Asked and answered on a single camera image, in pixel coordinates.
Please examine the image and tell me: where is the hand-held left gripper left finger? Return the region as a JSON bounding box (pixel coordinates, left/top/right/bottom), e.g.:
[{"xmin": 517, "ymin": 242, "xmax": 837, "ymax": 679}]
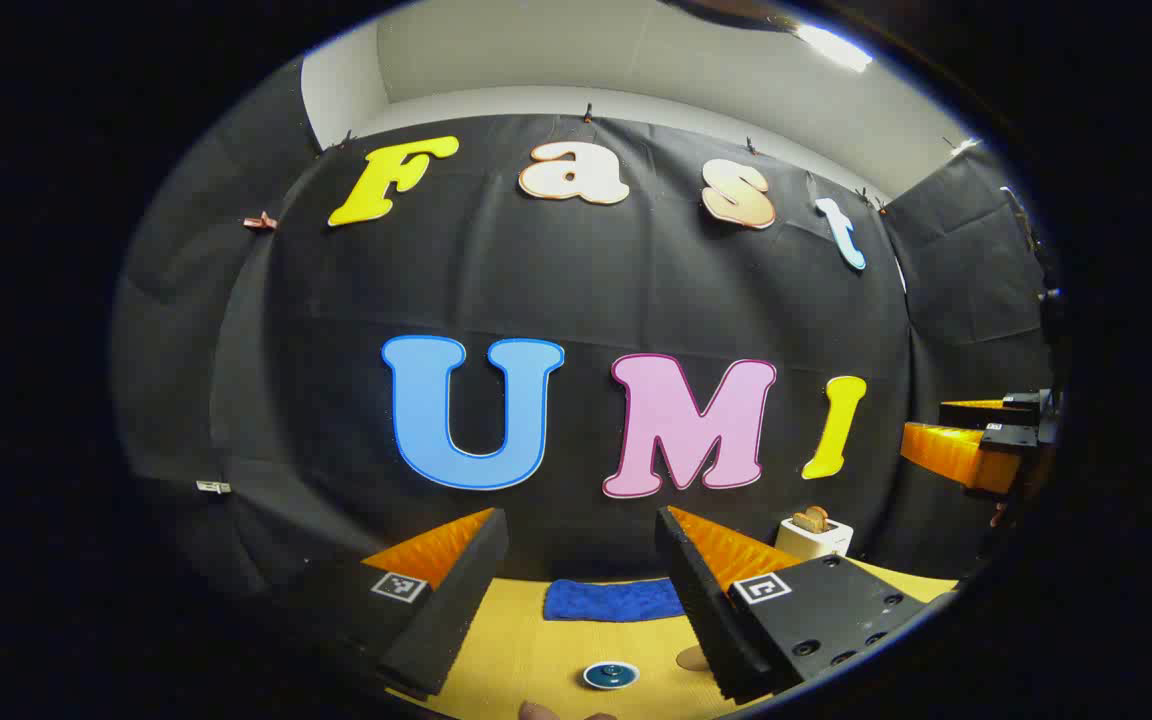
[{"xmin": 256, "ymin": 506, "xmax": 511, "ymax": 699}]

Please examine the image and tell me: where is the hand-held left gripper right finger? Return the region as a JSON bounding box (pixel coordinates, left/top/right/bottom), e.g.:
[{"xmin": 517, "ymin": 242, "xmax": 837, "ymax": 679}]
[{"xmin": 654, "ymin": 504, "xmax": 939, "ymax": 703}]

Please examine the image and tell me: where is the white teacup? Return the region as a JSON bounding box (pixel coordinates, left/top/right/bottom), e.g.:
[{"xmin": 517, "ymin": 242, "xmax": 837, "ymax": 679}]
[{"xmin": 582, "ymin": 661, "xmax": 640, "ymax": 691}]

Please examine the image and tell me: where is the white toaster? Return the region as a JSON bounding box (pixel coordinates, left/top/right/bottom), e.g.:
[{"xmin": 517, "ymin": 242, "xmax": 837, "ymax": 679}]
[{"xmin": 774, "ymin": 515, "xmax": 854, "ymax": 561}]

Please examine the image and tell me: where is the blue towel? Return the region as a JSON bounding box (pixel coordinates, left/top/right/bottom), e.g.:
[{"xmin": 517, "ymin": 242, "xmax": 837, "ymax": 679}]
[{"xmin": 543, "ymin": 577, "xmax": 685, "ymax": 623}]

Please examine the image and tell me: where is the ceiling light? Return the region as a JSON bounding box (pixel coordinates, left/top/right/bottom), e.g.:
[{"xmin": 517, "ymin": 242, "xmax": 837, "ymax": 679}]
[{"xmin": 796, "ymin": 22, "xmax": 875, "ymax": 73}]

